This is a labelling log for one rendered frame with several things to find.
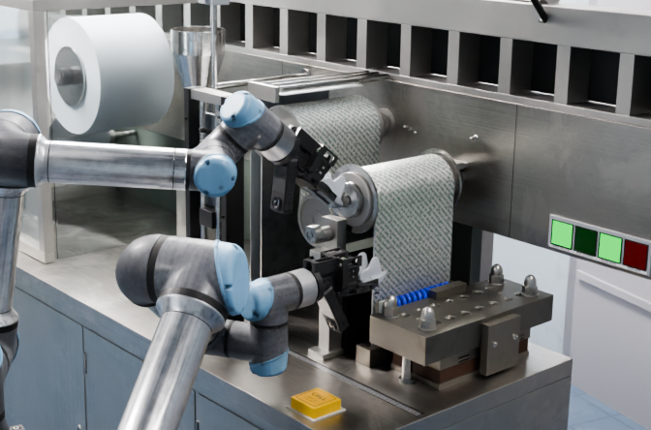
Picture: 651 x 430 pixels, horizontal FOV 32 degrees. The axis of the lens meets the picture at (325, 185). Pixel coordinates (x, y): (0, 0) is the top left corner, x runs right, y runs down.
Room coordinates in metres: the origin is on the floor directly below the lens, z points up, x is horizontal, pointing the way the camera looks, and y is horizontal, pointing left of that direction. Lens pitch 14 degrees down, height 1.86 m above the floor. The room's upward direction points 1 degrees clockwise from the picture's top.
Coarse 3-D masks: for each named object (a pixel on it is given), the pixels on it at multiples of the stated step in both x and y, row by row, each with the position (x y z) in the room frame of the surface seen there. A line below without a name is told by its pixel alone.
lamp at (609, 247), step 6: (600, 240) 2.18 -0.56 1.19; (606, 240) 2.17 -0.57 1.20; (612, 240) 2.16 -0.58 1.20; (618, 240) 2.15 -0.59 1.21; (600, 246) 2.18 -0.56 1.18; (606, 246) 2.17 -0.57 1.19; (612, 246) 2.16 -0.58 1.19; (618, 246) 2.15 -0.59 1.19; (600, 252) 2.18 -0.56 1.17; (606, 252) 2.17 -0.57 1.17; (612, 252) 2.16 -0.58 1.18; (618, 252) 2.15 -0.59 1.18; (606, 258) 2.17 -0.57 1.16; (612, 258) 2.16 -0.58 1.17; (618, 258) 2.15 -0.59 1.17
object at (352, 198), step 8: (352, 184) 2.25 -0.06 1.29; (344, 192) 2.26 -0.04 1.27; (352, 192) 2.24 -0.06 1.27; (360, 192) 2.24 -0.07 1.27; (344, 200) 2.26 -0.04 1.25; (352, 200) 2.24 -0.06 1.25; (360, 200) 2.23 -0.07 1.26; (344, 208) 2.26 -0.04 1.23; (352, 208) 2.24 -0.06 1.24; (360, 208) 2.24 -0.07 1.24; (344, 216) 2.26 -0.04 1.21; (352, 216) 2.24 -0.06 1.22
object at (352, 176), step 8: (344, 176) 2.28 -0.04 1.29; (352, 176) 2.26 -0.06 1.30; (360, 176) 2.25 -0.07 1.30; (360, 184) 2.24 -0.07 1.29; (368, 192) 2.23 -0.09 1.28; (368, 200) 2.22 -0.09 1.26; (336, 208) 2.30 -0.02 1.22; (368, 208) 2.22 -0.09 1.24; (360, 216) 2.24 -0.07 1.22; (368, 216) 2.23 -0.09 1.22; (352, 224) 2.26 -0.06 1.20; (360, 224) 2.24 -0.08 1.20
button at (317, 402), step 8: (304, 392) 2.02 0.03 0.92; (312, 392) 2.02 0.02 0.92; (320, 392) 2.02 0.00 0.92; (296, 400) 1.98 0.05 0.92; (304, 400) 1.98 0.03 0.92; (312, 400) 1.98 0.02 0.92; (320, 400) 1.98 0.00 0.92; (328, 400) 1.98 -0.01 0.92; (336, 400) 1.99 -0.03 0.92; (296, 408) 1.98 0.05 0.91; (304, 408) 1.97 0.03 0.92; (312, 408) 1.95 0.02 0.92; (320, 408) 1.96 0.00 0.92; (328, 408) 1.97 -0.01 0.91; (336, 408) 1.98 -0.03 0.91; (312, 416) 1.95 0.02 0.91; (320, 416) 1.96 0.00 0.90
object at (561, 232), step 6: (558, 222) 2.26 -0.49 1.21; (552, 228) 2.27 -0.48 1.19; (558, 228) 2.26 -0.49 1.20; (564, 228) 2.25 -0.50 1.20; (570, 228) 2.24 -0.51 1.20; (552, 234) 2.27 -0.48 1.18; (558, 234) 2.26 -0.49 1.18; (564, 234) 2.25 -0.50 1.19; (570, 234) 2.24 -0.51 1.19; (552, 240) 2.27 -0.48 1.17; (558, 240) 2.26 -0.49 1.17; (564, 240) 2.25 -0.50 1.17; (570, 240) 2.24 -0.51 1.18; (564, 246) 2.25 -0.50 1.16; (570, 246) 2.24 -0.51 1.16
